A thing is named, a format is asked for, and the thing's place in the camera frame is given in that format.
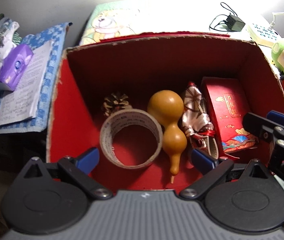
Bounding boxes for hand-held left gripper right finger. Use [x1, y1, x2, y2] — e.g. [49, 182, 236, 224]
[179, 148, 268, 200]

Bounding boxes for white patterned cloth bundle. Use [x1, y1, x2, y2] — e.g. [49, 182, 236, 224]
[181, 81, 219, 159]

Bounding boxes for packing tape roll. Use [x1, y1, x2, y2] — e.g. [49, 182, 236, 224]
[99, 109, 163, 170]

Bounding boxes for blue checkered cloth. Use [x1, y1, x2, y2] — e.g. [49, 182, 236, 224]
[0, 22, 70, 134]

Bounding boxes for brown gourd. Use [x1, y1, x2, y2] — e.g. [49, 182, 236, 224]
[147, 90, 187, 183]

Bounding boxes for brown pinecone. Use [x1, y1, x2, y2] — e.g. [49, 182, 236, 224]
[101, 92, 132, 117]

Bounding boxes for black power adapter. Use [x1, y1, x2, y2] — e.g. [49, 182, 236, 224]
[209, 2, 238, 32]

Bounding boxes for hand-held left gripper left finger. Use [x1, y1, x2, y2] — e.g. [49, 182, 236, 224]
[22, 147, 114, 200]

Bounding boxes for handwritten paper sheets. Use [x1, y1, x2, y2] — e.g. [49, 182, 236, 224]
[0, 40, 55, 128]

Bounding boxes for black charger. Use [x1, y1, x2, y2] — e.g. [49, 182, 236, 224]
[226, 13, 246, 32]

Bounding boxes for purple tissue pack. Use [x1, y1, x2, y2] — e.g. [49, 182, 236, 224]
[0, 44, 34, 91]

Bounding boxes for printed bed sheet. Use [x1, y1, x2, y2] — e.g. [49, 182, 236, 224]
[78, 2, 284, 240]

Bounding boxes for white power strip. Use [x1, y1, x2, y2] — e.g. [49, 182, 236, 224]
[247, 22, 281, 47]

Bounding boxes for small red gift box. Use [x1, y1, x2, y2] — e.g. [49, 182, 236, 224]
[201, 77, 259, 154]

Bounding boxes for large red cardboard box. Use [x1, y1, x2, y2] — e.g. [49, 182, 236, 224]
[45, 31, 284, 192]

